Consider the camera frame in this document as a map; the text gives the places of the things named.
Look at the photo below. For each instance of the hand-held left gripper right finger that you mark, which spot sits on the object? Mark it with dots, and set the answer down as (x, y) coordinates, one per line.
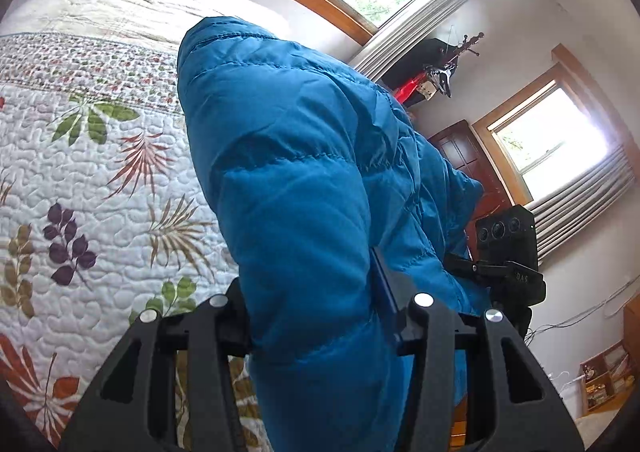
(387, 302)

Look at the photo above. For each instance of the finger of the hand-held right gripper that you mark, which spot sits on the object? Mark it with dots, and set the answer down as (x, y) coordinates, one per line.
(475, 269)

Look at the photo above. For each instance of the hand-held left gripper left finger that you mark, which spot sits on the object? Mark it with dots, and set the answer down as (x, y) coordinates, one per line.
(235, 319)

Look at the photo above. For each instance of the blue puffer jacket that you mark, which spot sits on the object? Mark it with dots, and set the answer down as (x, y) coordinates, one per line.
(300, 182)

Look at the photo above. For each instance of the grey window blind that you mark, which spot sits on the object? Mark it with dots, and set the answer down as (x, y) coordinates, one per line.
(590, 202)

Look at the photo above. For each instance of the small wooden framed window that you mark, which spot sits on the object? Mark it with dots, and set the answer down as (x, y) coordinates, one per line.
(550, 147)

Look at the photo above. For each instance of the dark wooden door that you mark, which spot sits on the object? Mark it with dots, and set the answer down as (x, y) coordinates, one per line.
(460, 152)

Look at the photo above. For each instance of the white container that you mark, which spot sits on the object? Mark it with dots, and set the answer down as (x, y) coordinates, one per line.
(570, 397)

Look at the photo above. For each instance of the wooden shelf unit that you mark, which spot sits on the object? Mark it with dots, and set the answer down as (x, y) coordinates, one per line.
(607, 382)

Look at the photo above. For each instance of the red hanging garment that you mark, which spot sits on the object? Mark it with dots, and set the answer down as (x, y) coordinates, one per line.
(407, 90)

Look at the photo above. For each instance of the coat rack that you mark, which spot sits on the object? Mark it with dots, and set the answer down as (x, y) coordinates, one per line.
(462, 45)

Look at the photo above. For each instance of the floral quilted bedspread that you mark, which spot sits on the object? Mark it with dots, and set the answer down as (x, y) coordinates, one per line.
(100, 172)

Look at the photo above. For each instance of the black hanging garment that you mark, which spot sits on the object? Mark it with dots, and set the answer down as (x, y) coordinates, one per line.
(415, 57)

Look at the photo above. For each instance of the white window blind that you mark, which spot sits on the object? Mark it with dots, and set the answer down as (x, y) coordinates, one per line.
(425, 17)

